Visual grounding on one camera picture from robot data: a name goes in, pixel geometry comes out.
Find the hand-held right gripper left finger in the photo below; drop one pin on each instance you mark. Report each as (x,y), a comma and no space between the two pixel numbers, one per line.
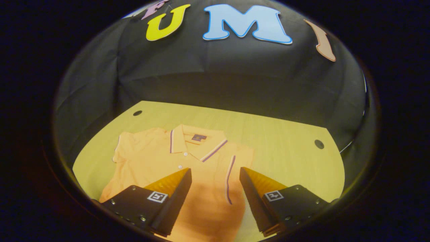
(174,206)

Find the black table grommet hole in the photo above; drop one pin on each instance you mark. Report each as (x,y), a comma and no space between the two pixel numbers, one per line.
(137,113)
(319,144)

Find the orange T-shirt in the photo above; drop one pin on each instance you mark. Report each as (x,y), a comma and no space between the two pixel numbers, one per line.
(201,174)

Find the black backdrop cloth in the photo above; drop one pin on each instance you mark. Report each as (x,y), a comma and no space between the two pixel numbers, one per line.
(235,77)

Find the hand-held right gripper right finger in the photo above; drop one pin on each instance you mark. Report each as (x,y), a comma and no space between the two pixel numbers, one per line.
(253,205)

